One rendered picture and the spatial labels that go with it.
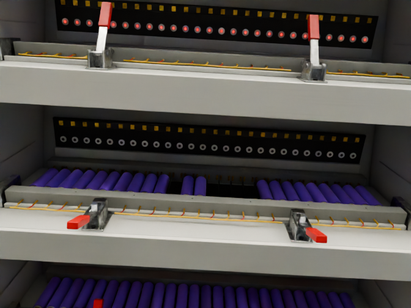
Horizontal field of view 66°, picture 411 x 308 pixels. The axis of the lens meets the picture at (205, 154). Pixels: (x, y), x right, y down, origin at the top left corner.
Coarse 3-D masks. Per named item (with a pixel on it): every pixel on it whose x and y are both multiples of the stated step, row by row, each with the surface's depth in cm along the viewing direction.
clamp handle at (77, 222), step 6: (96, 204) 40; (96, 210) 40; (78, 216) 36; (84, 216) 36; (90, 216) 37; (72, 222) 33; (78, 222) 34; (84, 222) 35; (72, 228) 33; (78, 228) 34
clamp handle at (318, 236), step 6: (300, 216) 40; (300, 222) 41; (306, 228) 37; (312, 228) 37; (306, 234) 37; (312, 234) 35; (318, 234) 34; (324, 234) 34; (318, 240) 34; (324, 240) 34
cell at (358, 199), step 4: (344, 188) 52; (348, 188) 51; (352, 188) 51; (348, 192) 51; (352, 192) 50; (356, 192) 50; (352, 196) 49; (356, 196) 49; (360, 196) 49; (356, 200) 48; (360, 200) 48; (364, 200) 48; (356, 204) 48; (360, 204) 47; (364, 204) 47; (368, 204) 47
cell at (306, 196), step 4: (296, 184) 52; (300, 184) 52; (296, 188) 51; (300, 188) 50; (304, 188) 50; (300, 192) 49; (304, 192) 49; (308, 192) 49; (300, 196) 49; (304, 196) 48; (308, 196) 48; (304, 200) 47; (308, 200) 47; (312, 200) 47
